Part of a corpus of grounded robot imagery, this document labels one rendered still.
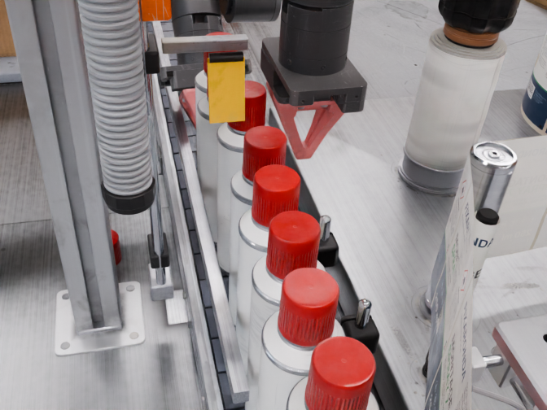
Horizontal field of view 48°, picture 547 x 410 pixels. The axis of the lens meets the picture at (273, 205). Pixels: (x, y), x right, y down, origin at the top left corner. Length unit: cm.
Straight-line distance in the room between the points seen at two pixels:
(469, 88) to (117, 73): 45
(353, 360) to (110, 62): 20
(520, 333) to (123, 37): 24
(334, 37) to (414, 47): 79
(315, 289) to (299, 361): 5
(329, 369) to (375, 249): 39
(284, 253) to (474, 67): 39
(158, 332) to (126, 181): 29
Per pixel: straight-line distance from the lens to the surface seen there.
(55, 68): 49
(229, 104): 52
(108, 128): 38
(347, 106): 51
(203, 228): 57
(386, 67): 119
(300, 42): 50
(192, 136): 85
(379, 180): 79
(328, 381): 31
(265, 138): 47
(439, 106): 73
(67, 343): 66
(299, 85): 50
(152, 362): 64
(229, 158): 55
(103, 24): 35
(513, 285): 70
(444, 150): 76
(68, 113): 50
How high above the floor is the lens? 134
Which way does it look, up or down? 39 degrees down
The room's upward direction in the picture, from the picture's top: 4 degrees clockwise
